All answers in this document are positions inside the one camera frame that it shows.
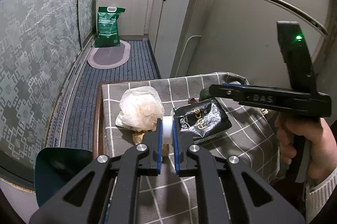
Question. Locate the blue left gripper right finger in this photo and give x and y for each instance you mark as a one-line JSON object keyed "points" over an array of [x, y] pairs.
{"points": [[176, 149]]}

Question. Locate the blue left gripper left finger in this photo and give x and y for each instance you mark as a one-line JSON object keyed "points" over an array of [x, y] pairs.
{"points": [[159, 148]]}

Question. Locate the white bottle cap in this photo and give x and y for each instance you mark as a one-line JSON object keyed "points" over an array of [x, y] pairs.
{"points": [[167, 130]]}

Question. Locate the black Face packet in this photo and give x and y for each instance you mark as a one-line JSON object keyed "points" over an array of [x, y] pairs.
{"points": [[203, 121]]}

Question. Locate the dark green wrapper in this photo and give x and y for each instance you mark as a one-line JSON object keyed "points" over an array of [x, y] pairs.
{"points": [[204, 94]]}

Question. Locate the white sleeve right forearm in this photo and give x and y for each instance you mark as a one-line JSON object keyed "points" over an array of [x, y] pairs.
{"points": [[317, 196]]}

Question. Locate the white kitchen cabinet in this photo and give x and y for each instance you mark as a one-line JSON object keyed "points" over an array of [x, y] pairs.
{"points": [[173, 27]]}

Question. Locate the teal trash bin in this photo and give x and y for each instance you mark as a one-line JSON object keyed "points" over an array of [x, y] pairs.
{"points": [[55, 167]]}

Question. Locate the right hand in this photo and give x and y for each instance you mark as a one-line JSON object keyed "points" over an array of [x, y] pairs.
{"points": [[292, 135]]}

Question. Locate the crumpled white plastic bag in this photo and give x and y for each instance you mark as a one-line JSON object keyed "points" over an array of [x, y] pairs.
{"points": [[139, 109]]}

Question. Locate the blue striped floor runner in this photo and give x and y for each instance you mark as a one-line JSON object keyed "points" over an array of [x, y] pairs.
{"points": [[95, 102]]}

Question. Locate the oval grey floor mat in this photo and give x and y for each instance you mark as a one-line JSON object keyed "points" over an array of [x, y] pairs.
{"points": [[109, 57]]}

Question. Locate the grey refrigerator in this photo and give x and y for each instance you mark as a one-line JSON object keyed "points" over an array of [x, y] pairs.
{"points": [[240, 37]]}

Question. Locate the green rice bag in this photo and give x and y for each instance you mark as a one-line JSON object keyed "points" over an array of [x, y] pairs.
{"points": [[107, 26]]}

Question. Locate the frosted patterned glass door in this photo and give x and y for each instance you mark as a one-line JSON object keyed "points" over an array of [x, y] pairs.
{"points": [[40, 41]]}

